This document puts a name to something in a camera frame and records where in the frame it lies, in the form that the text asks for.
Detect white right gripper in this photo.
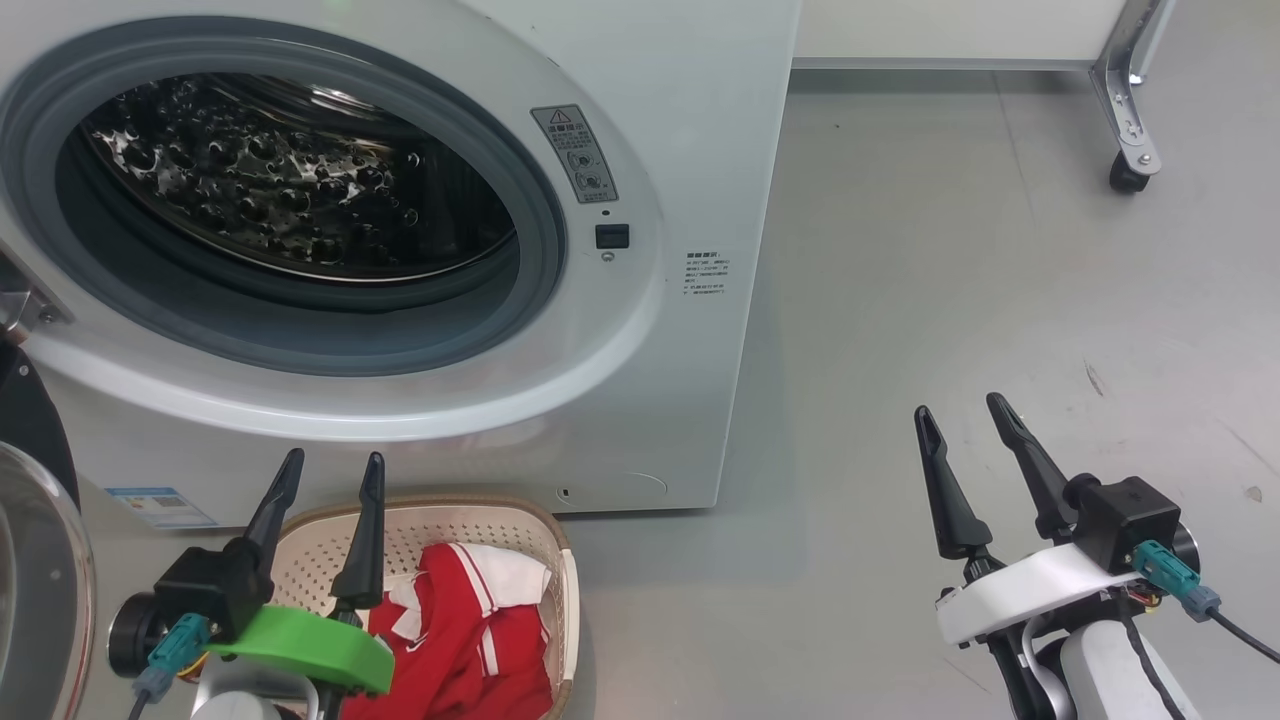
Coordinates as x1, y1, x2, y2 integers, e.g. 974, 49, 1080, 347
914, 391, 1138, 647

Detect braided black arm cable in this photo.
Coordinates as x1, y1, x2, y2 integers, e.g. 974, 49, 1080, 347
1115, 590, 1191, 720

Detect white board panel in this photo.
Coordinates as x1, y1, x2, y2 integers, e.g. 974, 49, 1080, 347
790, 0, 1131, 71

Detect metal door hinge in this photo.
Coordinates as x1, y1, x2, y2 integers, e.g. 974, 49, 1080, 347
0, 250, 73, 346

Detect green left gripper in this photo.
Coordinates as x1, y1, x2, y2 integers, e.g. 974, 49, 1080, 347
205, 448, 397, 698

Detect steel washer drum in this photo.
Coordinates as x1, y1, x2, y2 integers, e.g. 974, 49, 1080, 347
80, 75, 519, 283

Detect black caster wheel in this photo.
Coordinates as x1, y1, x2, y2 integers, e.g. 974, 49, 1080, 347
1108, 150, 1151, 194

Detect black rimmed glass washer door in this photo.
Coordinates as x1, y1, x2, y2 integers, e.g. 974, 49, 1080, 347
0, 345, 98, 720

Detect round filter cover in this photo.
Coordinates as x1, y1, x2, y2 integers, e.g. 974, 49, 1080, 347
555, 472, 669, 507

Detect metal frame leg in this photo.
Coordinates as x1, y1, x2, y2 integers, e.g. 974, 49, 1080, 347
1090, 0, 1176, 176

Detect blue energy label sticker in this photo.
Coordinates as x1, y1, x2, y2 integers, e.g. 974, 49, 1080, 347
105, 487, 216, 529

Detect cream perforated laundry basket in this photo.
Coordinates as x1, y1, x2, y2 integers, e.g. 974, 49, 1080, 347
262, 497, 581, 720

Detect grey warning sticker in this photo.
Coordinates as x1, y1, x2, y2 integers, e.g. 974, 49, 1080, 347
530, 105, 619, 204

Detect red and white garment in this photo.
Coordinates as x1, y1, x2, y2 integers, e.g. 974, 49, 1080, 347
340, 542, 554, 720

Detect left camera cable teal plug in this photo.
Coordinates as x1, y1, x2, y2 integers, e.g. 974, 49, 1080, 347
125, 615, 211, 720

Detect white front-load washing machine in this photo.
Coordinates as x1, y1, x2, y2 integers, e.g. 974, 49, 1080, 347
0, 0, 803, 529

